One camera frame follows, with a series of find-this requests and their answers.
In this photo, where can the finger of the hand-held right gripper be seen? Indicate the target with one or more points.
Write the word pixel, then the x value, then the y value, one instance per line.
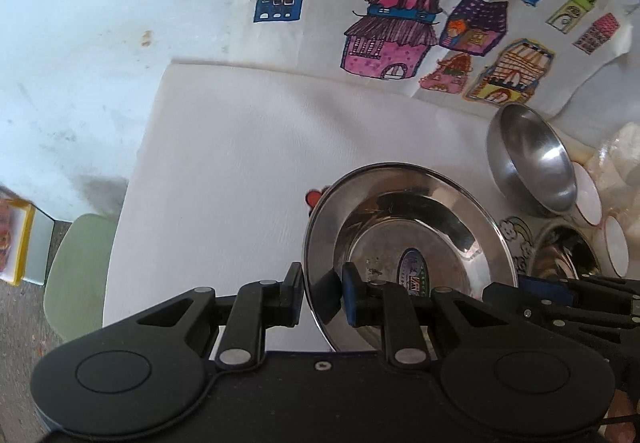
pixel 505 298
pixel 545 287

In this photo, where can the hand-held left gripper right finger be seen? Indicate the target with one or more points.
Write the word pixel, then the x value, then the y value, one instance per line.
pixel 354 295

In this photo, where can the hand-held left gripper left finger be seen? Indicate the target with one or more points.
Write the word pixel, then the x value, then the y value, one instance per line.
pixel 292 295

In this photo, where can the stainless steel bowl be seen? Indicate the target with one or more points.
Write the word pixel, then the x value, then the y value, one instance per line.
pixel 565 253
pixel 530 148

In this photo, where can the white bowl with red rim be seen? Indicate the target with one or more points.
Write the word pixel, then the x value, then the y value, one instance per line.
pixel 616 248
pixel 590 198

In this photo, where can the person's right hand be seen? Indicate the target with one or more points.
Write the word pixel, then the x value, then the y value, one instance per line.
pixel 625 418

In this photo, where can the white printed table mat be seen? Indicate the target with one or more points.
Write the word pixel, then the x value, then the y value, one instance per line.
pixel 225 173

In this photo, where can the green chair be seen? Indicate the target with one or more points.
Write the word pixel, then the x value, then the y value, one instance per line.
pixel 80 273

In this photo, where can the clear bag of tissue rolls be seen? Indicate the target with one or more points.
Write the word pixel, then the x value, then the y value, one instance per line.
pixel 617 158

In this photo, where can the steel plate with oval sticker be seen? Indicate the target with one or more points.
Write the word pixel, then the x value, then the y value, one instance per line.
pixel 400 223

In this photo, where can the yellow box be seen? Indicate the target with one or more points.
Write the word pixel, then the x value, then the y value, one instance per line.
pixel 15 243

